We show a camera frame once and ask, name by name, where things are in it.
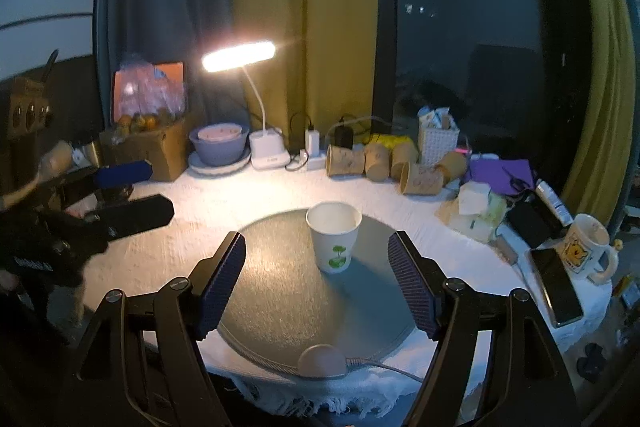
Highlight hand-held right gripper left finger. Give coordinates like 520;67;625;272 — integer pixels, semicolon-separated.
60;231;248;427

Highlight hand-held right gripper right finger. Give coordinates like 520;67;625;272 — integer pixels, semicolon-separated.
387;231;583;427

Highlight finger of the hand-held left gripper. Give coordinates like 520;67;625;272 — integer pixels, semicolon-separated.
35;158;154;208
82;193;175;242

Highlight white paper cup green print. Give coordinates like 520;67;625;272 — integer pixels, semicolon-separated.
305;201;363;275

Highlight brown paper cup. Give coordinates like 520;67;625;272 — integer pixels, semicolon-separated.
433;150;469;183
325;144;366;178
390;141;420;180
363;143;392;183
399;162;445;196

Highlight cardboard box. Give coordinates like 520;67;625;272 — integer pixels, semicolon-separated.
99;111;195;182

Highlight grey round mat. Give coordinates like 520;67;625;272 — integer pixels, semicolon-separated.
216;207;432;371

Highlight plastic bag of oranges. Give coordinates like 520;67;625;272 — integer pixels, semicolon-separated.
113;53;189;132

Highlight pale wet wipe packets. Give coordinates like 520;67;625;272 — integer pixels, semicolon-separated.
434;197;509;244

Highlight blue bowl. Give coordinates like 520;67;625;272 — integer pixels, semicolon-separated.
189;122;251;168

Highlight white plate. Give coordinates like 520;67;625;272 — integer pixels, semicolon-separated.
187;148;251;178

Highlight white tissue pack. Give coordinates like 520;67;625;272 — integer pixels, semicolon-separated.
457;182;494;216

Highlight pink round device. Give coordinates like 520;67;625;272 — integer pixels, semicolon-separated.
297;343;349;381

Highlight black wallet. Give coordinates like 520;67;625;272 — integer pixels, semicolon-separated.
505;199;564;249

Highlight purple cloth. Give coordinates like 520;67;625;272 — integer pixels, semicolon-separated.
464;158;537;198

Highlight black smartphone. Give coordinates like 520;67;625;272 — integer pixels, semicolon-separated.
528;248;585;328

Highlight white woven basket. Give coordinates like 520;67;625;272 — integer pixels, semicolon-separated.
417;106;460;167

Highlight yellow packet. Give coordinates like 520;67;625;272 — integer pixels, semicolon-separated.
367;133;419;150

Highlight white desk lamp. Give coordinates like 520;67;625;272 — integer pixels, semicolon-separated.
201;38;292;170

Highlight white tube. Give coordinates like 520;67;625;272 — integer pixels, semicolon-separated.
534;179;574;227

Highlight white mug bear print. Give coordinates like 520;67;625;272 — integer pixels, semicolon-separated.
563;213;620;284

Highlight white cable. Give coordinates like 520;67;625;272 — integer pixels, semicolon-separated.
345;357;427;384

